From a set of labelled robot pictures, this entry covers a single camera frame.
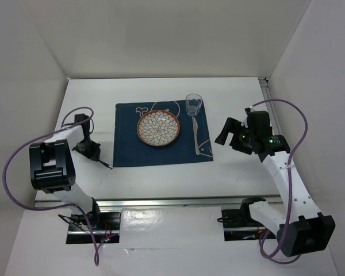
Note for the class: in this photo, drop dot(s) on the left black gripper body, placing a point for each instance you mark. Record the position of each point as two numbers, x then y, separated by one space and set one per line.
87 148

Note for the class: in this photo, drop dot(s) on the silver table knife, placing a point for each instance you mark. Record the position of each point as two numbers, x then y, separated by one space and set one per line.
195 132

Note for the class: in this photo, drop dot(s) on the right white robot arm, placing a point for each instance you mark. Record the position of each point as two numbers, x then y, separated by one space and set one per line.
303 228

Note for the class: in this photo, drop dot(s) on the blue whale placemat cloth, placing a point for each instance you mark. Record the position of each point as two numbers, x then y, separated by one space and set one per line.
130 151

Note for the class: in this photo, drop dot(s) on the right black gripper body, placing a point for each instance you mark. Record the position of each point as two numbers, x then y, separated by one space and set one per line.
242 141

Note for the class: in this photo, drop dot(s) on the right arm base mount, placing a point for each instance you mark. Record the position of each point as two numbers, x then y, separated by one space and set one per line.
236 223

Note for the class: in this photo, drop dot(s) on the silver fork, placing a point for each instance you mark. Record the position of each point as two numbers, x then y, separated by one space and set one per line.
105 164

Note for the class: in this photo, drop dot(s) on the front aluminium rail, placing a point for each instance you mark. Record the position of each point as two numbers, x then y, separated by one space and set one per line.
170 202

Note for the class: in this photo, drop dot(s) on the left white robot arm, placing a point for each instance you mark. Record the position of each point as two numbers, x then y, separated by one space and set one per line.
52 169

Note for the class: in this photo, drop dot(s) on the clear plastic cup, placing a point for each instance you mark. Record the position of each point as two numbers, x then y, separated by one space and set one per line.
193 104

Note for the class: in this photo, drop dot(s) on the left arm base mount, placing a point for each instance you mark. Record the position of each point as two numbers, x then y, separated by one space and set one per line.
106 230

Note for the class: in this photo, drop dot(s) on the floral ceramic plate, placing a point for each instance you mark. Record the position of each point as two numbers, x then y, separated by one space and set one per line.
158 128

